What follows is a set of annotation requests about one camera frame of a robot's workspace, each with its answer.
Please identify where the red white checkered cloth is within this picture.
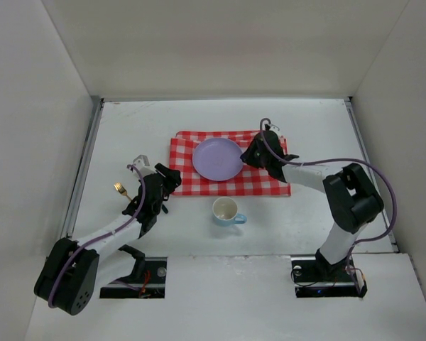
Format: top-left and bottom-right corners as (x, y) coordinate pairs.
(169, 130), (291, 196)

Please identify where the lilac plastic plate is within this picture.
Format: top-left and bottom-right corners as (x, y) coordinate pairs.
(192, 138), (244, 182)

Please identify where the blue white ceramic mug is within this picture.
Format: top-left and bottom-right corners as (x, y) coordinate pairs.
(212, 197), (247, 227)

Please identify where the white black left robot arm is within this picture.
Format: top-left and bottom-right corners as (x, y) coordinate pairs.
(33, 160), (182, 315)

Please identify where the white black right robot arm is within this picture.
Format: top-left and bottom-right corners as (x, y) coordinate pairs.
(240, 130), (384, 277)

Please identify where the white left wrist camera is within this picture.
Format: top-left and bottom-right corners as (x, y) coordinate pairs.
(133, 155), (151, 177)

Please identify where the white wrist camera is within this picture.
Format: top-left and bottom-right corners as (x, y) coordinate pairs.
(133, 155), (151, 177)
(267, 124), (280, 134)

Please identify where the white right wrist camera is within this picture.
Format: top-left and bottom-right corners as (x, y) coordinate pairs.
(267, 124), (280, 134)

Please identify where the black handled gold fork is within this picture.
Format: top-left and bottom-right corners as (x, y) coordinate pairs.
(114, 182), (132, 202)

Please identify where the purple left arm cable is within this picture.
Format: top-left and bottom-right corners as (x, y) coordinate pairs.
(48, 163), (146, 309)

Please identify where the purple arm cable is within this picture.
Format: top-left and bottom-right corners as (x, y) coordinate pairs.
(258, 117), (398, 296)
(48, 163), (146, 309)

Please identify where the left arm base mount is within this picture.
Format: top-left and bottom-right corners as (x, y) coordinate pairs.
(99, 257), (168, 299)

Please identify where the left aluminium table rail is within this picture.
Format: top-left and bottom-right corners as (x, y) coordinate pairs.
(55, 96), (104, 240)

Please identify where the aluminium table rail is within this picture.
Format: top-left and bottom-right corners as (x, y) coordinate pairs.
(344, 97), (399, 253)
(55, 96), (104, 240)

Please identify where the right aluminium table rail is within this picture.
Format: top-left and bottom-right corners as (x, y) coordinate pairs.
(344, 97), (399, 253)

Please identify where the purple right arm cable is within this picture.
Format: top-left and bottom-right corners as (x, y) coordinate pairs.
(258, 117), (398, 296)

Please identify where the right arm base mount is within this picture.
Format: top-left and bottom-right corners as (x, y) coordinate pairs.
(290, 256), (368, 298)

